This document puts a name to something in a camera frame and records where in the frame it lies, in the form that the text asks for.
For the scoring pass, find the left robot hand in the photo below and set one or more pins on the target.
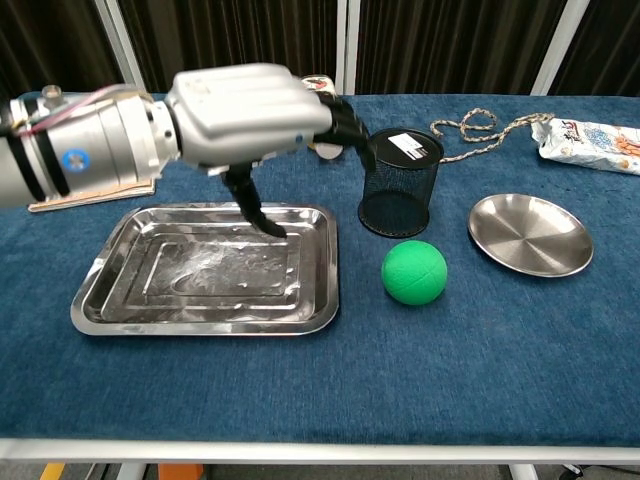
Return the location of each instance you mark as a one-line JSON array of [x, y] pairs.
[[240, 115]]

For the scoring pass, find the black mesh cup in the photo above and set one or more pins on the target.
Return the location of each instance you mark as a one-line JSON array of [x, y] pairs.
[[400, 195]]

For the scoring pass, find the green ball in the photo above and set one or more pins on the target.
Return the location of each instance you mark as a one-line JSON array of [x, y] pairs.
[[414, 272]]

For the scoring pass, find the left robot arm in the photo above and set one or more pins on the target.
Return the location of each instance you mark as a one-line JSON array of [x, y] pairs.
[[100, 145]]

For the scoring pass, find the dark pleated curtain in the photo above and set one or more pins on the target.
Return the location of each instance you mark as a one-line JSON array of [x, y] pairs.
[[450, 45], [50, 45], [605, 50], [235, 35]]

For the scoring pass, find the tea bottle white cap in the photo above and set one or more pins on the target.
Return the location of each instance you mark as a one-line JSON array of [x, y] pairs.
[[320, 82]]

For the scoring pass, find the kraft spiral notebook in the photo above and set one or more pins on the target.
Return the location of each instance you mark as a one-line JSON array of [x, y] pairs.
[[135, 186]]

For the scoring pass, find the rectangular steel tray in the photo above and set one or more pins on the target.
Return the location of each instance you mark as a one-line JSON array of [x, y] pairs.
[[200, 310]]

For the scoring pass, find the blue table cloth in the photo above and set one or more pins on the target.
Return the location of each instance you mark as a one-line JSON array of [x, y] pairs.
[[400, 360]]

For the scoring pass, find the round steel plate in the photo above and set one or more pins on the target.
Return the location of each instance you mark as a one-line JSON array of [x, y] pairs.
[[530, 237]]

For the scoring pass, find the white snack bag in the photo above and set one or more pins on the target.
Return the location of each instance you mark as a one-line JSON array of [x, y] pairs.
[[585, 145]]

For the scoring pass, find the orange plastic object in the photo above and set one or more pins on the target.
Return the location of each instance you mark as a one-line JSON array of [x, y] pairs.
[[181, 473]]

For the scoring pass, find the white table leg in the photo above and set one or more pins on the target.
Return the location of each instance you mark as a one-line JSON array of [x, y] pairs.
[[524, 472], [131, 472]]

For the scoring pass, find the white partition post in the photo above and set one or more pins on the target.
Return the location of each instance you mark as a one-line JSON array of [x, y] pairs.
[[122, 50], [557, 50], [346, 45]]

